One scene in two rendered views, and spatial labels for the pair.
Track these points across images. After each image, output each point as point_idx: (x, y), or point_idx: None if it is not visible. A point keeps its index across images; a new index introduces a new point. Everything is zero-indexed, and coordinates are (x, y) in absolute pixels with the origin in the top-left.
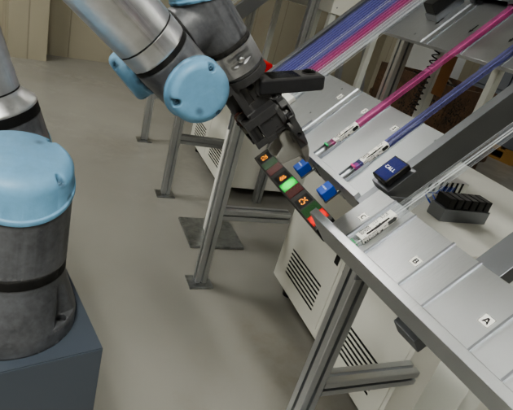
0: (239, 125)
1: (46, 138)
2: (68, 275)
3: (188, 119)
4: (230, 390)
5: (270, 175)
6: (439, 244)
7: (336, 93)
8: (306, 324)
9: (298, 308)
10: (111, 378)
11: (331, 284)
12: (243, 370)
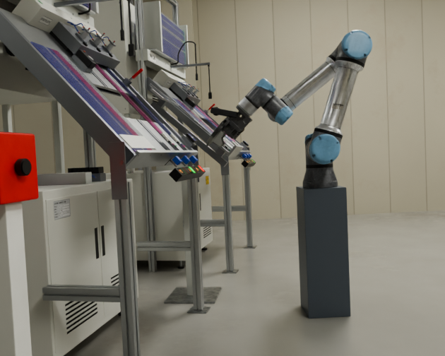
0: (242, 131)
1: (311, 133)
2: (303, 188)
3: None
4: (189, 330)
5: (189, 173)
6: None
7: (138, 125)
8: (97, 328)
9: (88, 333)
10: (263, 342)
11: (100, 273)
12: (169, 336)
